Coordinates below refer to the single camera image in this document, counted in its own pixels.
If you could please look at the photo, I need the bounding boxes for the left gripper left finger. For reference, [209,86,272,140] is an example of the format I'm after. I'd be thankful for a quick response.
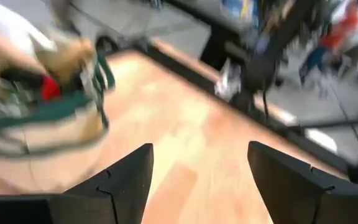
[48,142,154,224]

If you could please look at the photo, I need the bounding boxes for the black aluminium table frame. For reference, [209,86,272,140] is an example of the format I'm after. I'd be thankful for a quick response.
[141,40,358,187]

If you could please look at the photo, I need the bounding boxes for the beige green canvas garden bag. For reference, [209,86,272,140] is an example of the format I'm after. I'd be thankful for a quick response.
[0,46,117,194]

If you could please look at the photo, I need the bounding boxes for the silver aluminium bracket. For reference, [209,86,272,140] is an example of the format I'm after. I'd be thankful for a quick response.
[214,58,242,102]

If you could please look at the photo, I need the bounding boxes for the green white spray bottle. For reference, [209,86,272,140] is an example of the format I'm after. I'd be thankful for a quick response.
[0,0,58,53]

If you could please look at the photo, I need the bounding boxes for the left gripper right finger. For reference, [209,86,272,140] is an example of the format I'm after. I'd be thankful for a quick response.
[247,140,358,224]

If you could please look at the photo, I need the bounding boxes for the red black garden glove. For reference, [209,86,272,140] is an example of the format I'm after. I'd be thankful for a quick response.
[0,67,63,102]

